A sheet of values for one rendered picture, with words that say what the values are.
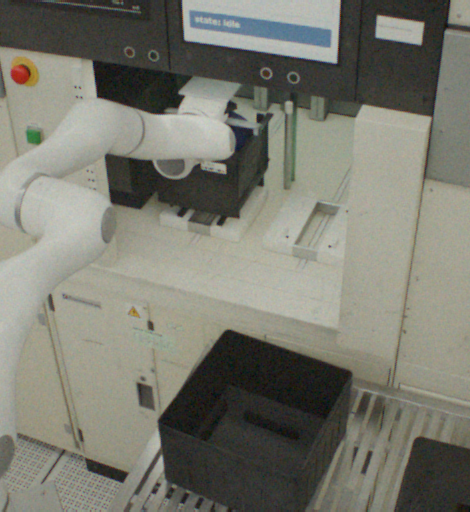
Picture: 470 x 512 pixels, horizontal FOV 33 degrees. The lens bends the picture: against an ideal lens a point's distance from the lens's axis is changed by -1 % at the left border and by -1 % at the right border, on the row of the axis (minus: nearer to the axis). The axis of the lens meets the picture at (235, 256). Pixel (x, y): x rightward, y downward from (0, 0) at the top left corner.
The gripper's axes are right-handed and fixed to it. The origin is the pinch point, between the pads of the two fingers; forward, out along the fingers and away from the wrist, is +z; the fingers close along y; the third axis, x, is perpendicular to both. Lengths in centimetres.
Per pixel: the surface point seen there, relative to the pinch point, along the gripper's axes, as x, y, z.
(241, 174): -13.3, 9.6, -12.3
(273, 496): -33, 33, -81
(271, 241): -28.8, 17.4, -15.4
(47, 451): -119, -52, -25
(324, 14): 36, 31, -37
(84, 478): -119, -37, -31
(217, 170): -12.3, 4.3, -13.5
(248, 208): -28.7, 9.0, -3.8
